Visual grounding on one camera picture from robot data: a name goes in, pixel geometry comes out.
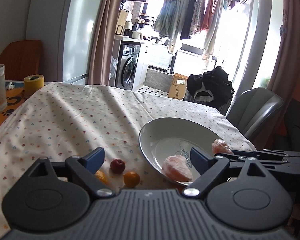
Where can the pomelo slice short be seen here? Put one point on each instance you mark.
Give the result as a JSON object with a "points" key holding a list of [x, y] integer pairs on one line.
{"points": [[220, 146]]}

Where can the small orange kumquat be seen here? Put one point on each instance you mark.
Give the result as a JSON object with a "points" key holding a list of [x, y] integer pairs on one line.
{"points": [[131, 179]]}

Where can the cardboard box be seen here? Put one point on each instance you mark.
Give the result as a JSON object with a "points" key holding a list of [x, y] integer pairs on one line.
{"points": [[178, 87]]}

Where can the brown wooden chair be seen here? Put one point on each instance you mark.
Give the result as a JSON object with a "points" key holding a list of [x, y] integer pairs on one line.
{"points": [[21, 59]]}

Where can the yellow tape roll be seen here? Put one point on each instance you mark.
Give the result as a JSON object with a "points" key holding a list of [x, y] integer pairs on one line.
{"points": [[33, 83]]}

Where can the orange mandarin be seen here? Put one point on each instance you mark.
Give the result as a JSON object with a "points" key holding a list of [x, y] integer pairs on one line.
{"points": [[101, 176]]}

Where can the grey dining chair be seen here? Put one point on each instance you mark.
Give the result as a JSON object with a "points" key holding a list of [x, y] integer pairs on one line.
{"points": [[252, 110]]}

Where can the hanging laundry clothes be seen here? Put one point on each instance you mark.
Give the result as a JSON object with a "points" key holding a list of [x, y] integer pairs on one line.
{"points": [[183, 19]]}

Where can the silver washing machine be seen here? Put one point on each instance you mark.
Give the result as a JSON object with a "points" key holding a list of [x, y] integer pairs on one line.
{"points": [[126, 68]]}

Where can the white ceramic bowl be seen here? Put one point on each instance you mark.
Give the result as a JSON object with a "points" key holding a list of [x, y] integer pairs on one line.
{"points": [[164, 137]]}

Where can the pink brown curtain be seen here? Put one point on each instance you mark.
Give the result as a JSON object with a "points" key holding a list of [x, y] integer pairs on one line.
{"points": [[104, 33]]}

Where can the pomelo slice curved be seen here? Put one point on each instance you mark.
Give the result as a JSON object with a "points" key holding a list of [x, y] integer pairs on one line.
{"points": [[174, 167]]}

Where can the white refrigerator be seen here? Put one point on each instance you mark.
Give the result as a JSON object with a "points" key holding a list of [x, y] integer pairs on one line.
{"points": [[66, 30]]}

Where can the floral white tablecloth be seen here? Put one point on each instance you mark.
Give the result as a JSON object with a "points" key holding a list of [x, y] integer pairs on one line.
{"points": [[61, 120]]}

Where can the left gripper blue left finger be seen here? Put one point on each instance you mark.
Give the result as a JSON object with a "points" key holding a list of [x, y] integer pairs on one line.
{"points": [[81, 171]]}

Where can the black clothes pile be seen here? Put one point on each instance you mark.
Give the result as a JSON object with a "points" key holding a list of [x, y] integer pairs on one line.
{"points": [[212, 88]]}

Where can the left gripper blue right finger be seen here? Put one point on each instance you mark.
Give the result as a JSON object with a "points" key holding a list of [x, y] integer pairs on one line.
{"points": [[211, 169]]}

